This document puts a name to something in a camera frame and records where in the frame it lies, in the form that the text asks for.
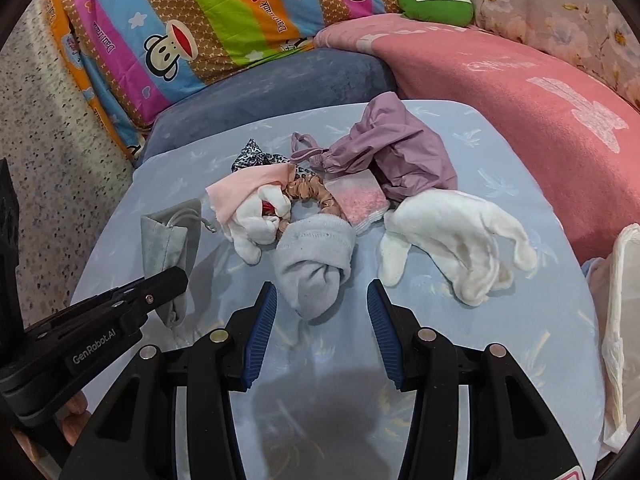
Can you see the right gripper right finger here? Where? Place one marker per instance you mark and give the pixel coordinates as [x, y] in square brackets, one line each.
[513, 433]

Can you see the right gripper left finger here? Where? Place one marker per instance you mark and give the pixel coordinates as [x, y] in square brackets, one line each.
[132, 432]

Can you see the grey face mask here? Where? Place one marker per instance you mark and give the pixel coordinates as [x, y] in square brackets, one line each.
[171, 237]

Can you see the white fluffy glove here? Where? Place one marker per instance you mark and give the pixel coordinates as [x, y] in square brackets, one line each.
[459, 232]

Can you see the grey sock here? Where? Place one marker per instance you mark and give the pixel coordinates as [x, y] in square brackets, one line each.
[311, 262]

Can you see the pink and white sock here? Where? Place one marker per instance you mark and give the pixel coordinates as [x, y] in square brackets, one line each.
[249, 205]

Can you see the pink beads plastic bag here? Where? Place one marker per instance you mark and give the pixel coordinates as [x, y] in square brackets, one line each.
[360, 197]

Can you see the black white patterned scrunchie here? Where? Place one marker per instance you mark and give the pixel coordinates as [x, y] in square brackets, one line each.
[253, 155]

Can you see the brown satin scrunchie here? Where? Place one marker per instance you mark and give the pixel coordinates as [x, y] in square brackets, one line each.
[304, 189]

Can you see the mauve drawstring pouch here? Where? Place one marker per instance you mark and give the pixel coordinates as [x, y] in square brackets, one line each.
[405, 155]

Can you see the white trash bag bin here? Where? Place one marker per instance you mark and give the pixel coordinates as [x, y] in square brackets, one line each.
[614, 284]

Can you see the person's left hand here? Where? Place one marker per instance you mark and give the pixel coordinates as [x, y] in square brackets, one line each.
[57, 435]

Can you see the pink fleece blanket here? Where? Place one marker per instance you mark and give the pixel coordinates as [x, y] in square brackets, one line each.
[578, 138]

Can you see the colourful monkey print pillow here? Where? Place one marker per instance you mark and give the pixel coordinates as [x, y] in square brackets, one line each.
[132, 59]

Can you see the dark blue velvet pillow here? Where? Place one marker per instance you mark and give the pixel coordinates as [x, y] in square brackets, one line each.
[301, 81]

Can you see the grey floral quilt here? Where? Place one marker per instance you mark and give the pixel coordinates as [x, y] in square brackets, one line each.
[595, 36]

